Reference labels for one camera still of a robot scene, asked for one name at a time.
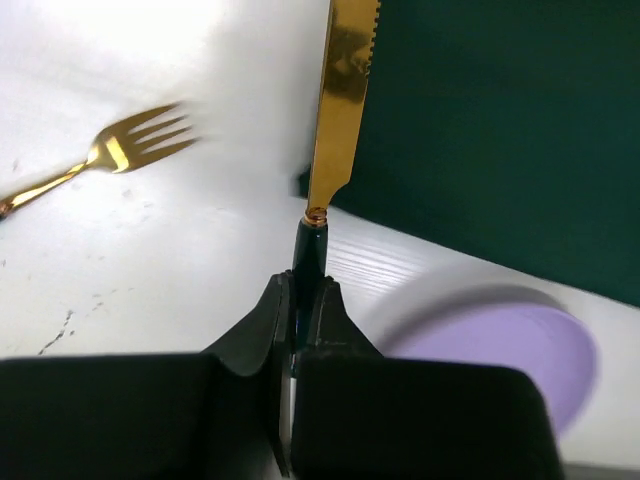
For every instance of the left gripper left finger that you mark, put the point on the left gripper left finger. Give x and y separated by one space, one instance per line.
221 413

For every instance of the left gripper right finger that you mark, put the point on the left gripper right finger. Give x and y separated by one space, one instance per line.
361 415

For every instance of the lilac plastic plate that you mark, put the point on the lilac plastic plate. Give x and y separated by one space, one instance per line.
548 344

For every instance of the dark green cloth napkin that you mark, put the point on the dark green cloth napkin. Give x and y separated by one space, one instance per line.
508 131

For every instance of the gold knife green handle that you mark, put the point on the gold knife green handle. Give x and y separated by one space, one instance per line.
348 52

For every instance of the gold fork green handle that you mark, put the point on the gold fork green handle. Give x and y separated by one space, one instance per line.
124 146

